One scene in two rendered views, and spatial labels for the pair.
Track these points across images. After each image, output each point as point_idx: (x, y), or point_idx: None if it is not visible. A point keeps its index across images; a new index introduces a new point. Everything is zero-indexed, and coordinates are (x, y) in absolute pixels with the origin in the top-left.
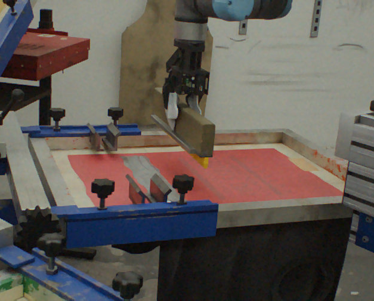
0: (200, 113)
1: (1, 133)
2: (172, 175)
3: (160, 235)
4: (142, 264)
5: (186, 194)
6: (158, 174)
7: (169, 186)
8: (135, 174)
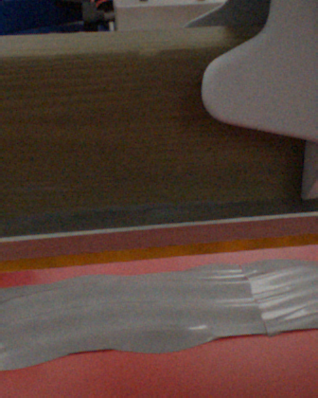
0: (203, 81)
1: (173, 2)
2: (307, 366)
3: None
4: None
5: (75, 376)
6: (297, 316)
7: (147, 326)
8: (284, 262)
